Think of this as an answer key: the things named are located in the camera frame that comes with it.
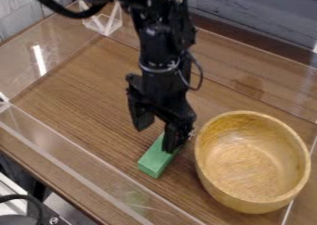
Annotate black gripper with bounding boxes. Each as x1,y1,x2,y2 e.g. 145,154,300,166
126,60,197,154

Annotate black metal table bracket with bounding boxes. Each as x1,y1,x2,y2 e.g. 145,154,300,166
25,202,74,225

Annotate brown wooden bowl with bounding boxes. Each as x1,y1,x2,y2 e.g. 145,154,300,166
194,110,310,214

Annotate black cable lower left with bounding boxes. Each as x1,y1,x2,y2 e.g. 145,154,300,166
0,194,44,225

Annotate green rectangular block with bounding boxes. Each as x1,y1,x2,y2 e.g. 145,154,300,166
138,134,183,179

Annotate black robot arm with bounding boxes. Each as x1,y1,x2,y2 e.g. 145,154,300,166
84,0,197,153

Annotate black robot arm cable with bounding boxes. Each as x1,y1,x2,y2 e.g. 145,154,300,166
24,0,115,19

